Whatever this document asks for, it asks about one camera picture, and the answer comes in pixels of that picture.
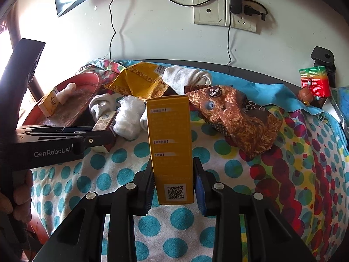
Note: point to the yellow snack bag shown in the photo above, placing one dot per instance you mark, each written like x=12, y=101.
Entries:
x=136, y=82

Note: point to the small brown and yellow box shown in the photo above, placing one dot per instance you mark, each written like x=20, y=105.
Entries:
x=102, y=121

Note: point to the polka dot blanket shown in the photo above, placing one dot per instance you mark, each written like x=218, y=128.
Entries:
x=245, y=196

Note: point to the rolled white socks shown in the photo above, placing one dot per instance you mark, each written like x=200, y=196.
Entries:
x=185, y=77

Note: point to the blue cloth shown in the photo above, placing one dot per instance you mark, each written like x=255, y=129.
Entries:
x=259, y=87

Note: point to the crumpled white sock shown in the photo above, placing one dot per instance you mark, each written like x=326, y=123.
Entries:
x=128, y=120

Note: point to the person's left hand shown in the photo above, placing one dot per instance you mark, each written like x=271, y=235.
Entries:
x=21, y=196

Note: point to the white power outlet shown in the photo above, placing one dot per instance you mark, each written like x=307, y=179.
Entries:
x=242, y=23

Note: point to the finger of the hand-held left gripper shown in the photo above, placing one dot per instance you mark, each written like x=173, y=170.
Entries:
x=54, y=129
x=98, y=140

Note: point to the grey and white sock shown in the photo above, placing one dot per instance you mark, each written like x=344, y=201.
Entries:
x=99, y=103

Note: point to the white wall plate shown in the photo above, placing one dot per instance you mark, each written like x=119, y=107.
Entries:
x=208, y=11

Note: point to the tall yellow carton box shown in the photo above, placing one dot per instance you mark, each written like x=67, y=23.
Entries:
x=169, y=142

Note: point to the brown snack bag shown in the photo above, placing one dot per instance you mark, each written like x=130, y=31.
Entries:
x=234, y=114

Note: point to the small white figure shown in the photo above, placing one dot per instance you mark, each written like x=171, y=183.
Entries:
x=65, y=92

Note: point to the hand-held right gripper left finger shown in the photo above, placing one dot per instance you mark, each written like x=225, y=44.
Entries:
x=148, y=193

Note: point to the red basket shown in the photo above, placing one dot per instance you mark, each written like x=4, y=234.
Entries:
x=81, y=95

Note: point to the floral cloth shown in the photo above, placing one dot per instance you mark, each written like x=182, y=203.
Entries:
x=106, y=67

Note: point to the green and red box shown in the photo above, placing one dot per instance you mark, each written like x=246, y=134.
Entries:
x=317, y=83

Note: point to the black clamp mount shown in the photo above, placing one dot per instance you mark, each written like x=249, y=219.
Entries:
x=323, y=56

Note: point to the black plug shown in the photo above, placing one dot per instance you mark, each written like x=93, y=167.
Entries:
x=249, y=10

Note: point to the brown toy figure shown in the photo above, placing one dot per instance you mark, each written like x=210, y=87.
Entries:
x=304, y=95

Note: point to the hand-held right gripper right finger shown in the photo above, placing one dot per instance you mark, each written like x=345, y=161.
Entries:
x=200, y=193

